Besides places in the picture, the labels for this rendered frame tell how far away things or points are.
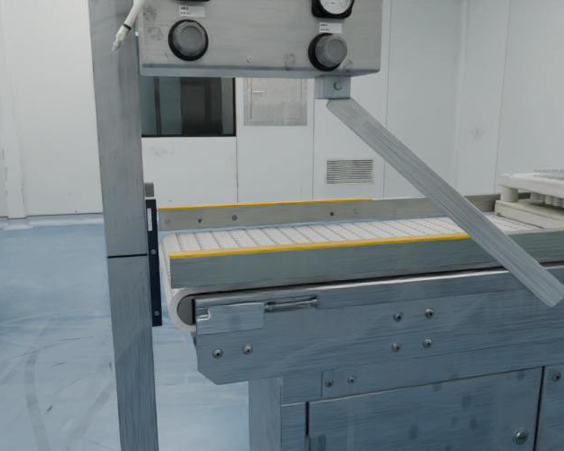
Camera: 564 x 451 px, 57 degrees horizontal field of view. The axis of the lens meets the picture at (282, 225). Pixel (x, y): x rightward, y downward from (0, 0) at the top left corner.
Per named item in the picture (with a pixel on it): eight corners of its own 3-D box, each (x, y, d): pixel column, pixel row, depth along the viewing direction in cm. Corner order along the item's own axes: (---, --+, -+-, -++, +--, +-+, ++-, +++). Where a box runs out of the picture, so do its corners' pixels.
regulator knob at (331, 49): (317, 69, 45) (317, 16, 44) (307, 71, 47) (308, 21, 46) (353, 70, 46) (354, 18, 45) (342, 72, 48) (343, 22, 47)
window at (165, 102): (98, 138, 517) (89, 13, 492) (98, 138, 518) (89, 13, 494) (235, 136, 548) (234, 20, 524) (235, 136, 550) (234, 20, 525)
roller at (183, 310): (177, 328, 53) (175, 297, 52) (164, 259, 78) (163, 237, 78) (210, 325, 54) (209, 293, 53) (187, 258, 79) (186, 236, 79)
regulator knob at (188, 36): (170, 57, 42) (167, -2, 41) (168, 61, 44) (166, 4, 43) (212, 59, 43) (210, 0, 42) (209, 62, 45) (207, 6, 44)
